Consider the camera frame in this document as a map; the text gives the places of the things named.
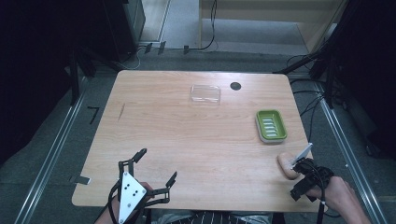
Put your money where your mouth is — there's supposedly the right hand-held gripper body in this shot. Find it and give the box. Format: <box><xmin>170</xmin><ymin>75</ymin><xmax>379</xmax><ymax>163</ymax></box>
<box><xmin>290</xmin><ymin>142</ymin><xmax>335</xmax><ymax>196</ymax></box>

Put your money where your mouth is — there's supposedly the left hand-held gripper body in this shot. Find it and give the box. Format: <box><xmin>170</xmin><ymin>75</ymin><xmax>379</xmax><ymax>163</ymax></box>
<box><xmin>106</xmin><ymin>159</ymin><xmax>171</xmax><ymax>224</ymax></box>

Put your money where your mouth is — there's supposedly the person's left hand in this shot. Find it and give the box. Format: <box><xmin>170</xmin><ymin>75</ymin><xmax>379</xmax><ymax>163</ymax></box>
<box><xmin>106</xmin><ymin>181</ymin><xmax>156</xmax><ymax>224</ymax></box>

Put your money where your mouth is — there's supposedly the person's right hand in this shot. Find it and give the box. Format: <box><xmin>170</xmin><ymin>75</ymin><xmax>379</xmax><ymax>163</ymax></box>
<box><xmin>305</xmin><ymin>175</ymin><xmax>356</xmax><ymax>217</ymax></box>

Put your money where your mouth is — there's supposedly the green soap dish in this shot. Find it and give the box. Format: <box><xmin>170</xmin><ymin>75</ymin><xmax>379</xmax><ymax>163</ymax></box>
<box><xmin>255</xmin><ymin>109</ymin><xmax>289</xmax><ymax>145</ymax></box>

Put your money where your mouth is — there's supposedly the grey tape piece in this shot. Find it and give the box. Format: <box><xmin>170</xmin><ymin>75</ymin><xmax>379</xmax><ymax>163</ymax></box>
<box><xmin>68</xmin><ymin>175</ymin><xmax>92</xmax><ymax>186</ymax></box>

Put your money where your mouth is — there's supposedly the person's striped clothing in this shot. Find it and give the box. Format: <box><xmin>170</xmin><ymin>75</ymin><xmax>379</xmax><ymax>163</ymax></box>
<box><xmin>150</xmin><ymin>210</ymin><xmax>275</xmax><ymax>224</ymax></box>

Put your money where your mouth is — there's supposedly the clear plastic tray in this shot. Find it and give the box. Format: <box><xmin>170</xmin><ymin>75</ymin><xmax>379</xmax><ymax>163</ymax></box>
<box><xmin>190</xmin><ymin>84</ymin><xmax>222</xmax><ymax>106</ymax></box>

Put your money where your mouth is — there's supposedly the black metal stand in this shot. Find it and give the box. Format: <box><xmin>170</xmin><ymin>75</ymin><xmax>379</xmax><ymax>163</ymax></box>
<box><xmin>62</xmin><ymin>46</ymin><xmax>98</xmax><ymax>107</ymax></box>
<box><xmin>273</xmin><ymin>38</ymin><xmax>339</xmax><ymax>110</ymax></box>

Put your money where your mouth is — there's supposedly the black cabinet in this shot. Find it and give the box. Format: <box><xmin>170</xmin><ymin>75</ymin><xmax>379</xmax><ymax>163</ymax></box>
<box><xmin>102</xmin><ymin>0</ymin><xmax>148</xmax><ymax>63</ymax></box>

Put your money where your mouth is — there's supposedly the light wooden cabinet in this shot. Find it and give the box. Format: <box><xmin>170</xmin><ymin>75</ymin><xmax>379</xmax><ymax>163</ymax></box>
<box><xmin>198</xmin><ymin>0</ymin><xmax>350</xmax><ymax>54</ymax></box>

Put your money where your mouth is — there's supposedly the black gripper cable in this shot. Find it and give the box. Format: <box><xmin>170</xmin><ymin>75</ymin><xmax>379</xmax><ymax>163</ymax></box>
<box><xmin>311</xmin><ymin>166</ymin><xmax>329</xmax><ymax>224</ymax></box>

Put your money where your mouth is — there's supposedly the metal floor rail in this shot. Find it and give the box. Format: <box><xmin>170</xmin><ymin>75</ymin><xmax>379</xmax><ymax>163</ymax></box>
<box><xmin>13</xmin><ymin>77</ymin><xmax>91</xmax><ymax>224</ymax></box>
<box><xmin>313</xmin><ymin>81</ymin><xmax>389</xmax><ymax>224</ymax></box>

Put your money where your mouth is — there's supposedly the black floor cable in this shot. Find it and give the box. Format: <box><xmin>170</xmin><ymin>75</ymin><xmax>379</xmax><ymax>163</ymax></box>
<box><xmin>292</xmin><ymin>89</ymin><xmax>325</xmax><ymax>145</ymax></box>

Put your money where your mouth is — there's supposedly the white floor cable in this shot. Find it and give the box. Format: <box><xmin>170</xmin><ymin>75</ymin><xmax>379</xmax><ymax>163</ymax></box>
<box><xmin>120</xmin><ymin>46</ymin><xmax>148</xmax><ymax>71</ymax></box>

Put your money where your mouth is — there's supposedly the black hanging cable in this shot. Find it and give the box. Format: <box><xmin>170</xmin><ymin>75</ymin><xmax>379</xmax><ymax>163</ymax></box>
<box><xmin>188</xmin><ymin>0</ymin><xmax>219</xmax><ymax>52</ymax></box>

